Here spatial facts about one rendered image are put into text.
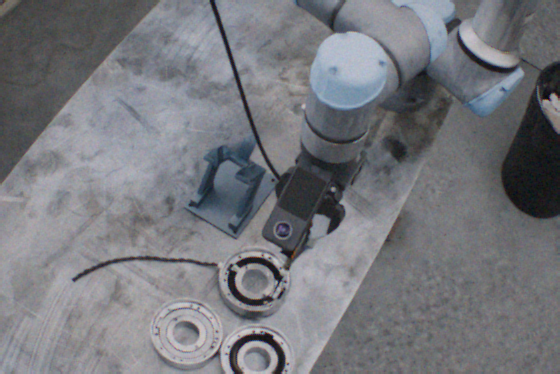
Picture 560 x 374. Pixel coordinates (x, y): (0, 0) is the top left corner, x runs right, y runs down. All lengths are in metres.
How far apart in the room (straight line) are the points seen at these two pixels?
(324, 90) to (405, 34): 0.12
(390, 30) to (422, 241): 1.39
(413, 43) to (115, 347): 0.61
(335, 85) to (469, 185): 1.58
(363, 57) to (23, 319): 0.67
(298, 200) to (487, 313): 1.30
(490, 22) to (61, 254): 0.76
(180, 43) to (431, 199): 1.08
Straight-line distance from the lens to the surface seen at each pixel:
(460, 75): 1.20
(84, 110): 1.33
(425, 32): 0.85
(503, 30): 1.14
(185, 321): 1.10
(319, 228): 1.01
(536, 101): 2.04
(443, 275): 2.14
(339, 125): 0.81
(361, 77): 0.75
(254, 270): 1.13
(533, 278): 2.24
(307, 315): 1.14
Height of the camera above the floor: 1.85
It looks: 59 degrees down
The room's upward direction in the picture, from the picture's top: 11 degrees clockwise
